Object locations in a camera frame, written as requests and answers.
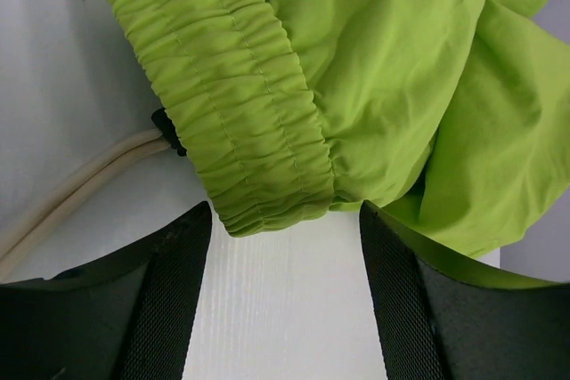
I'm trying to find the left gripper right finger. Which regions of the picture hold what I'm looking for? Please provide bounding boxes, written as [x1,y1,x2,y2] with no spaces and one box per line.
[359,202,569,379]

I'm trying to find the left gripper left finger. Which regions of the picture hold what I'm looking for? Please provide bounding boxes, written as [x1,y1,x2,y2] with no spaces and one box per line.
[1,202,212,379]

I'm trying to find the lime green shorts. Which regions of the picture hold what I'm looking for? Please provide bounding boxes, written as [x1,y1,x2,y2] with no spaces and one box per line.
[0,0,570,274]

